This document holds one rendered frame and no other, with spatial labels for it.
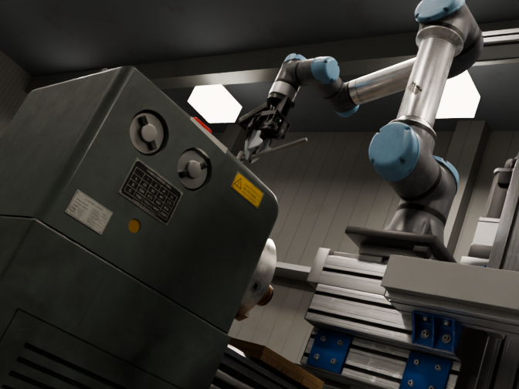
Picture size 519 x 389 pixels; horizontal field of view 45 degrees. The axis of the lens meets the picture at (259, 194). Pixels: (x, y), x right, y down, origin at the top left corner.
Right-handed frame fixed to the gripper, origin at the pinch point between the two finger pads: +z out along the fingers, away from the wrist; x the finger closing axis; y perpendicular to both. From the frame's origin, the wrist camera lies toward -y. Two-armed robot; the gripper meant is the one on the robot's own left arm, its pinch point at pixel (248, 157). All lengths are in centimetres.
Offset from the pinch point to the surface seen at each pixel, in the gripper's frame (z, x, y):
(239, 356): 50, 22, 5
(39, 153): 33, -51, -2
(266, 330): -50, 395, -361
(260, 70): -287, 239, -362
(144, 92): 12.5, -44.2, 13.9
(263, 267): 25.2, 18.6, 3.7
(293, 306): -84, 397, -339
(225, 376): 57, 20, 5
